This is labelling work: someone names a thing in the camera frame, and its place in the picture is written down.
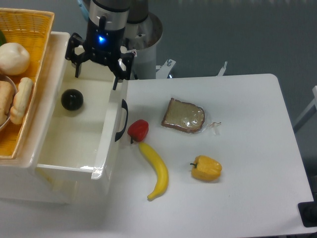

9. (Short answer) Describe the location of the wrapped bread slice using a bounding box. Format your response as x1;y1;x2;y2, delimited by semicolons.
161;98;221;134

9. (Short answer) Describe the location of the yellow bell pepper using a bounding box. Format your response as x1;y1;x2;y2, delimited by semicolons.
190;155;222;181

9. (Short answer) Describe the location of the green vegetable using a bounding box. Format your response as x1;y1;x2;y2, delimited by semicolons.
0;31;6;46

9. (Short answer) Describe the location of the white round bun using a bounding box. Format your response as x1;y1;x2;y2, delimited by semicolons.
0;43;30;75

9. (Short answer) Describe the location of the yellow wicker basket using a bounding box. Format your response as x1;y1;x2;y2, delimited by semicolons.
0;8;54;160

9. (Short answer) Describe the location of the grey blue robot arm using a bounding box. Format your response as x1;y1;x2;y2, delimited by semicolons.
65;0;149;89

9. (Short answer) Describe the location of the yellow banana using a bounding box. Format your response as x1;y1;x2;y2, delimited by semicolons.
139;142;169;201

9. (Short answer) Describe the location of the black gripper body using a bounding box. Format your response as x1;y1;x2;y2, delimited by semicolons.
83;21;126;67

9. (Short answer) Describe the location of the white metal bracket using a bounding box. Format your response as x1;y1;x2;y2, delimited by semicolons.
156;59;176;79

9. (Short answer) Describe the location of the brown bread piece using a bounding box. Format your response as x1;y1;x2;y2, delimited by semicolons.
0;81;15;125

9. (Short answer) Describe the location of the black drawer handle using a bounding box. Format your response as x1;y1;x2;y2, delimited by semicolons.
114;99;129;142

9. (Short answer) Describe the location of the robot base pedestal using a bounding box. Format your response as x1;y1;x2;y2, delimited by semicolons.
124;12;163;79

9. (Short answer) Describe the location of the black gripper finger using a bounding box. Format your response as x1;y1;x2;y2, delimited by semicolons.
112;46;135;90
65;33;91;78

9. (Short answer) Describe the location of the black device at edge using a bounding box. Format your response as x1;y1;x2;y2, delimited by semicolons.
298;201;317;228

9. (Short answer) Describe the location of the pale ridged bread roll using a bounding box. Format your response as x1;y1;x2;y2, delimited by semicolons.
10;77;33;124

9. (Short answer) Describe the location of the dark purple mangosteen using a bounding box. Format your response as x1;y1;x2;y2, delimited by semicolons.
61;89;84;111

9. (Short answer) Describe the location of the white frame at right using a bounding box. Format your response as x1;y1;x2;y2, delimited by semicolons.
293;86;317;133

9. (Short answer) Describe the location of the white drawer cabinet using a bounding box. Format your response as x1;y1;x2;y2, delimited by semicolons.
0;32;110;203

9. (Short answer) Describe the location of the open white upper drawer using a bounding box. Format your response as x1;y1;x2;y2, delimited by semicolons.
37;61;128;181

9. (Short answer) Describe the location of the red bell pepper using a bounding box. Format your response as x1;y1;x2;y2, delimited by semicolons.
127;119;149;144

